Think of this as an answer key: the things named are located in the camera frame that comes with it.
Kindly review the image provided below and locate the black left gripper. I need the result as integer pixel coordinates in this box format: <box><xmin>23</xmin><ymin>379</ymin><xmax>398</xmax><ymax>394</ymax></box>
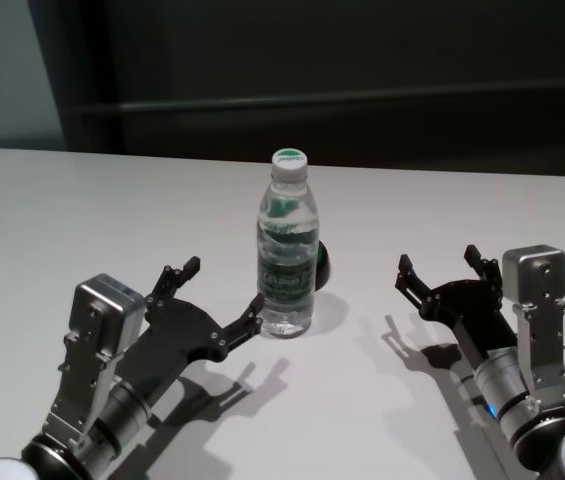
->
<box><xmin>120</xmin><ymin>256</ymin><xmax>266</xmax><ymax>396</ymax></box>

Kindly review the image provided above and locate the green buzzer button black base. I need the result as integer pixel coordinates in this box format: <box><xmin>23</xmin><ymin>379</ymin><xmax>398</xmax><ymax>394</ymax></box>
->
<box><xmin>313</xmin><ymin>239</ymin><xmax>334</xmax><ymax>292</ymax></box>

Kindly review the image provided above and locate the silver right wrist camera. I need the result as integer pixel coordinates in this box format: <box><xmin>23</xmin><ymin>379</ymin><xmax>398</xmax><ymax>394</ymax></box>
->
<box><xmin>501</xmin><ymin>244</ymin><xmax>565</xmax><ymax>401</ymax></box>

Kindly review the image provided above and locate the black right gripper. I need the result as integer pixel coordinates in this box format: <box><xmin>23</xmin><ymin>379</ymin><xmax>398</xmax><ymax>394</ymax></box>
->
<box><xmin>394</xmin><ymin>244</ymin><xmax>518</xmax><ymax>359</ymax></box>

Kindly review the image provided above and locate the clear water bottle green label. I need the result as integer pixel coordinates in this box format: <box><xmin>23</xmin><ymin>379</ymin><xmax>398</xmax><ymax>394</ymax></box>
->
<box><xmin>254</xmin><ymin>147</ymin><xmax>322</xmax><ymax>339</ymax></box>

